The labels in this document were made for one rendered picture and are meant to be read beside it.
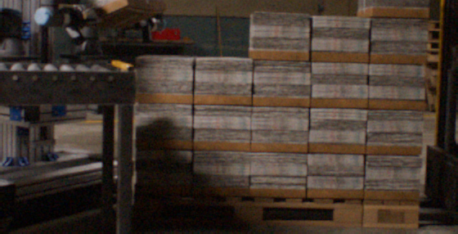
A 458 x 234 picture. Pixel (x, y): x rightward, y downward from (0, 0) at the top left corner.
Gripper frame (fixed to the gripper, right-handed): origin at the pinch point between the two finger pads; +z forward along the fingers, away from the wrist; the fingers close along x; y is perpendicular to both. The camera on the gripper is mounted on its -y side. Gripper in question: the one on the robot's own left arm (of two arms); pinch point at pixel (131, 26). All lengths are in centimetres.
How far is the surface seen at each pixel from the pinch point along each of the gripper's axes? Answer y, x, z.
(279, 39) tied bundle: -33, 71, -9
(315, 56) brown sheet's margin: -46, 84, -14
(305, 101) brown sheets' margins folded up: -66, 72, -13
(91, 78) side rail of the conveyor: -33, 28, 95
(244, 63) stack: -38, 52, -3
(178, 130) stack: -59, 12, 8
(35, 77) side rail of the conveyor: -28, 15, 107
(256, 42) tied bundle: -30, 61, -5
